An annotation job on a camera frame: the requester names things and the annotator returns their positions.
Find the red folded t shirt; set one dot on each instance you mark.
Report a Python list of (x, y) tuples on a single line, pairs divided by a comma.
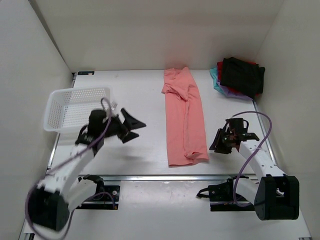
[(219, 73)]

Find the black folded t shirt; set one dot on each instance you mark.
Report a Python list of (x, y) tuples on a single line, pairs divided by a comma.
[(242, 76)]

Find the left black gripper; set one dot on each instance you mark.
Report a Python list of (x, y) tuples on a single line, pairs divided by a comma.
[(131, 123)]

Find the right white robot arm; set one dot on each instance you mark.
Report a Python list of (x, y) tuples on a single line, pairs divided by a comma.
[(275, 195)]

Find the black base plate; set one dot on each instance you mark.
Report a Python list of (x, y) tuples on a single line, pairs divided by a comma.
[(221, 198), (108, 196)]

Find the white plastic basket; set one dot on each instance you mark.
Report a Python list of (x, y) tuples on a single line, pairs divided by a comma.
[(67, 110)]

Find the pink t shirt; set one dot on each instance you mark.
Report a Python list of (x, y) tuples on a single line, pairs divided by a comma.
[(186, 141)]

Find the teal folded t shirt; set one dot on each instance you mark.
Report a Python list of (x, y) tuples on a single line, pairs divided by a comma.
[(214, 75)]

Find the purple folded t shirt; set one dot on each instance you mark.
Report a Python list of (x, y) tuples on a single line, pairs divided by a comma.
[(230, 94)]

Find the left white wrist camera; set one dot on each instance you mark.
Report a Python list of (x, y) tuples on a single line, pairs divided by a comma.
[(113, 106)]

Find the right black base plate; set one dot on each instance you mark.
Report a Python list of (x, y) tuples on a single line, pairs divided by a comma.
[(221, 198)]

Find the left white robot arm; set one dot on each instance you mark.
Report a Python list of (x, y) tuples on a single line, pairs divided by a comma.
[(51, 202)]

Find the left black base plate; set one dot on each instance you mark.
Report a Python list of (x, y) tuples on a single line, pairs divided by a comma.
[(108, 196)]

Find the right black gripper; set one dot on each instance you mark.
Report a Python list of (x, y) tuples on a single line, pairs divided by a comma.
[(217, 144)]

